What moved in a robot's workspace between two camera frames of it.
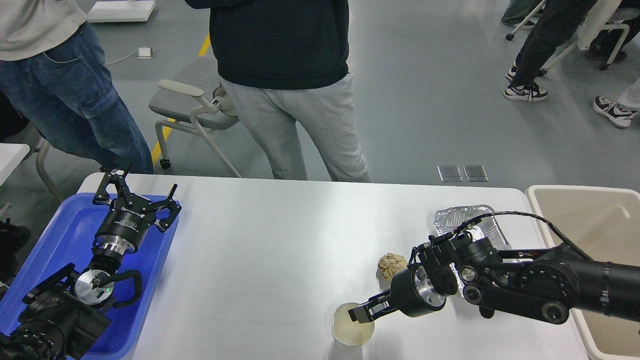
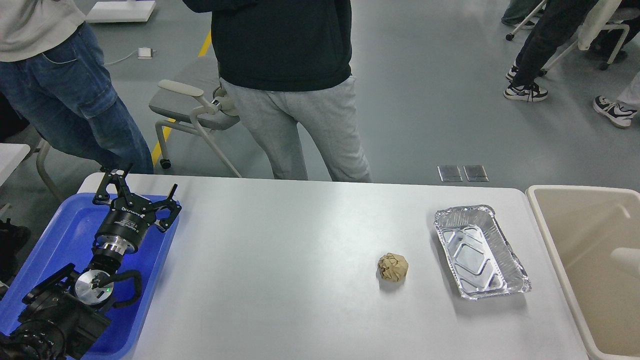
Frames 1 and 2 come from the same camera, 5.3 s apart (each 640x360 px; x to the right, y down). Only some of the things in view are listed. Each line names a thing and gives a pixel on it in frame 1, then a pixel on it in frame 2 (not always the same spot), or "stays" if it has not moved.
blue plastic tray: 67,240 stays
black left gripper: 125,226 stays
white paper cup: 349,332 -> 629,256
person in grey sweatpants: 286,62 stays
